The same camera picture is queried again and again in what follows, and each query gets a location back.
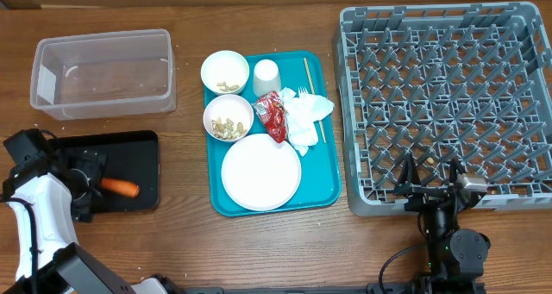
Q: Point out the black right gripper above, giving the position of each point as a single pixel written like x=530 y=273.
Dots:
x=407 y=184

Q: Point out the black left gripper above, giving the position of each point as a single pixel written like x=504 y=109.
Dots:
x=91 y=161

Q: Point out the orange carrot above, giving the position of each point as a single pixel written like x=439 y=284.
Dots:
x=120 y=187

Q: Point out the white napkin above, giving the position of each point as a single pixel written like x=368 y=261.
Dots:
x=300 y=118

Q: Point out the peanuts pile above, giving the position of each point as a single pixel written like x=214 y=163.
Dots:
x=228 y=129

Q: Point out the pink bowl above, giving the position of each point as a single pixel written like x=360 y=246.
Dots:
x=231 y=106

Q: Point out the white bowl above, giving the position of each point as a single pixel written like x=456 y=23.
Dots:
x=225 y=66

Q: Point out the red snack wrapper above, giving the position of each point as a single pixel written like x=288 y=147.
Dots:
x=270 y=109

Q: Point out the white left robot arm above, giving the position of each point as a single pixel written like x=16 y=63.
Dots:
x=51 y=260

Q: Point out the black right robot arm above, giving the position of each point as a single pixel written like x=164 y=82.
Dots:
x=456 y=256

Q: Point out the black waste tray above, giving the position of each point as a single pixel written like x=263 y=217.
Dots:
x=132 y=156

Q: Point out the grey dishwasher rack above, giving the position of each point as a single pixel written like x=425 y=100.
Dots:
x=439 y=82

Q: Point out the clear plastic bin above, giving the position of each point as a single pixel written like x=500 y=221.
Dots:
x=104 y=75

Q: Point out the teal plastic tray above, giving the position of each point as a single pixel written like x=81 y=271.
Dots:
x=320 y=185

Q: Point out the peanuts in white bowl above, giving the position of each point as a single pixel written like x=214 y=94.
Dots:
x=224 y=87

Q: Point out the wooden chopstick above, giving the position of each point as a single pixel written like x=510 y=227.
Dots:
x=308 y=72

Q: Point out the white round plate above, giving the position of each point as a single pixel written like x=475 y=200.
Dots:
x=260 y=174

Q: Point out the white upside-down cup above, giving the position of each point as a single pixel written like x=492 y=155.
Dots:
x=266 y=77

